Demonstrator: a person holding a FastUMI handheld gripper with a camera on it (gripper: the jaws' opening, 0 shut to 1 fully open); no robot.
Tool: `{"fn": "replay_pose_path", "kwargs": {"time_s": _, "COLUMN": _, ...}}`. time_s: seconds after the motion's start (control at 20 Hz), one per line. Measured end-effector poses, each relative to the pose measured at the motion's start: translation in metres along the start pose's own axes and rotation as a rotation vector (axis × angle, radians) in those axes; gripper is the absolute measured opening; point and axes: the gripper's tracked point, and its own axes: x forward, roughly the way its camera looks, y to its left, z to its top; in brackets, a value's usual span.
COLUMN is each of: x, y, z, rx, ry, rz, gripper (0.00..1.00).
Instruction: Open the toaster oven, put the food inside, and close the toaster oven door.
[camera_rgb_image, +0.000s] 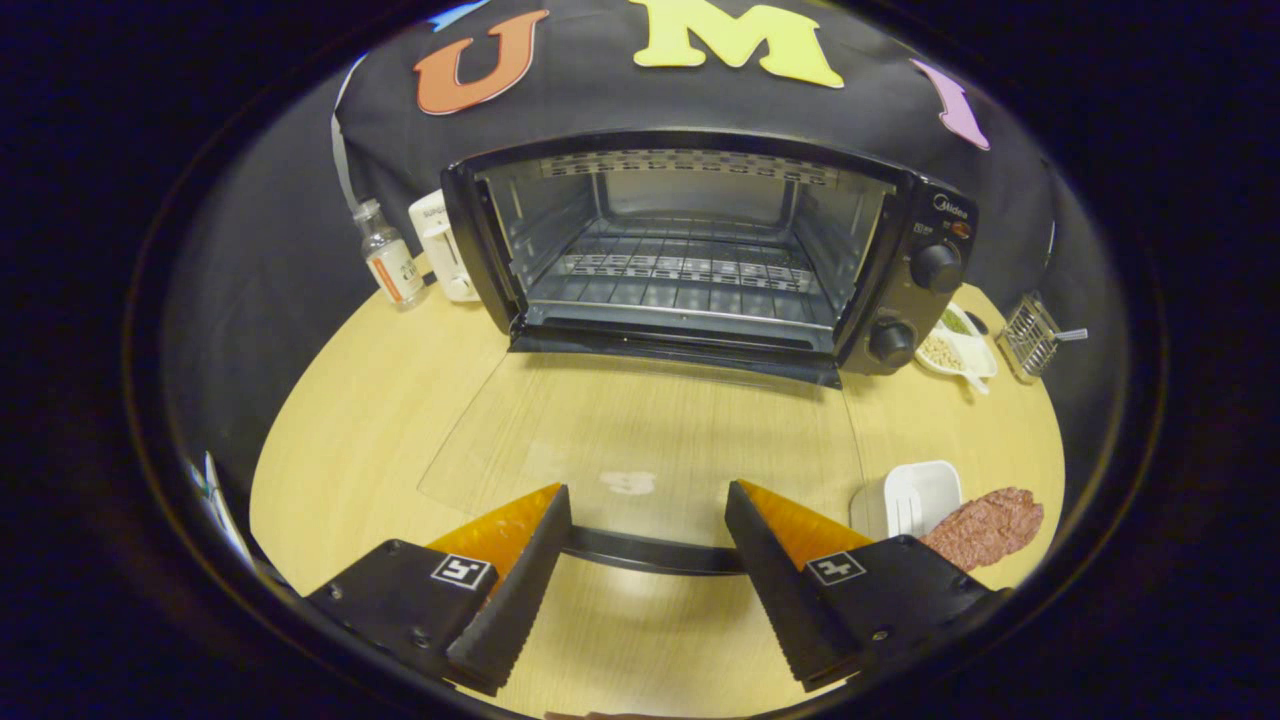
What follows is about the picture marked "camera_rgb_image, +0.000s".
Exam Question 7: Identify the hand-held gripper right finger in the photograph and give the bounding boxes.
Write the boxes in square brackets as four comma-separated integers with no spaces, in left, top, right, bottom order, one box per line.
[724,480,1011,693]

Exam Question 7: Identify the black toaster oven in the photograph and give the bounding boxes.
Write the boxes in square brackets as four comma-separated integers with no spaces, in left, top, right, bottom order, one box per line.
[418,128,981,577]

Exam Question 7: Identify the reddish-brown meat slice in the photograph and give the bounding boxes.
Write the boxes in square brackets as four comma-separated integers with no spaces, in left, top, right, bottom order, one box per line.
[920,487,1045,573]

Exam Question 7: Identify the small white rectangular plate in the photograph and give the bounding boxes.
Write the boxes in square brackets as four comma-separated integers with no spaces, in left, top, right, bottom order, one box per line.
[850,460,963,541]

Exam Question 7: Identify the white divided dish with beans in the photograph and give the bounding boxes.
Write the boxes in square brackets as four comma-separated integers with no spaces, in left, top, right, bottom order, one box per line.
[915,303,999,395]

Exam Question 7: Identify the metal wire utensil holder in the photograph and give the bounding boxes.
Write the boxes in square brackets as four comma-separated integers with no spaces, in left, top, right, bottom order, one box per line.
[996,292,1063,385]

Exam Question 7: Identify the white bread toaster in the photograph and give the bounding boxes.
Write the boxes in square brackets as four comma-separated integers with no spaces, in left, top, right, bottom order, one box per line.
[408,190,481,303]

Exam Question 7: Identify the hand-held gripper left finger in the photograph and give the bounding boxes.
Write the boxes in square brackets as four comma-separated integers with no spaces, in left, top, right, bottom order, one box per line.
[305,484,574,697]

